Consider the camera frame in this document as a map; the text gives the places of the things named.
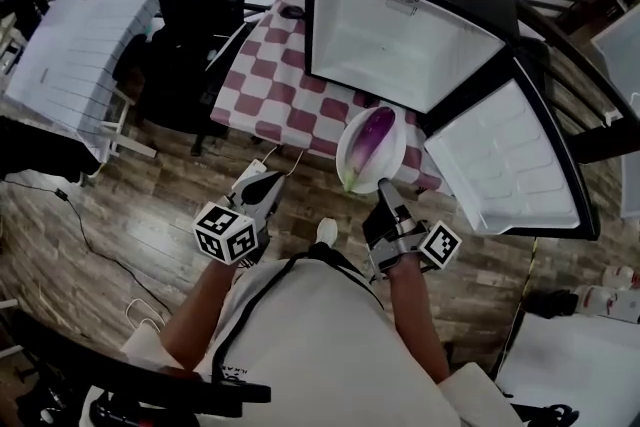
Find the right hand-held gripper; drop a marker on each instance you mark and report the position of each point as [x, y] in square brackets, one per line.
[400, 240]

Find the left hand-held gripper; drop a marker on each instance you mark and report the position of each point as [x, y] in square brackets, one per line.
[225, 232]

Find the white plate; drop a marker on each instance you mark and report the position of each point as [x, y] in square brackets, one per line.
[387, 160]

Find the purple eggplant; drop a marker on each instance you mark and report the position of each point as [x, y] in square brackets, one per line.
[372, 135]

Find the black mini fridge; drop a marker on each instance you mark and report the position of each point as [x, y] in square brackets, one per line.
[400, 40]

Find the person's left forearm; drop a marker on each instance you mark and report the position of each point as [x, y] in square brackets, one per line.
[195, 315]

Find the person's right forearm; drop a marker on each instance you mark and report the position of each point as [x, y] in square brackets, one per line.
[415, 315]

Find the person's white shoe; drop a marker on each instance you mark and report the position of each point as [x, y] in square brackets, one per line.
[327, 231]

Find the red white checkered tablecloth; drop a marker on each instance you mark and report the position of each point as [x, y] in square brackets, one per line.
[265, 90]

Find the person's white shirt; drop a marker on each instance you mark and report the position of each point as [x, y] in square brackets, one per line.
[310, 340]

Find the black curved bar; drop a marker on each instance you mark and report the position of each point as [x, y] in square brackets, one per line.
[150, 380]

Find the white tiled partition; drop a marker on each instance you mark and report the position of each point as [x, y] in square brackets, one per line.
[75, 55]

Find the white red-printed bag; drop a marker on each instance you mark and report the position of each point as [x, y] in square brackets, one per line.
[610, 302]

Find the white table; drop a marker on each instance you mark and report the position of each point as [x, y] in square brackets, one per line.
[575, 365]

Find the white panel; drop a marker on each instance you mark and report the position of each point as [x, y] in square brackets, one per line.
[620, 60]

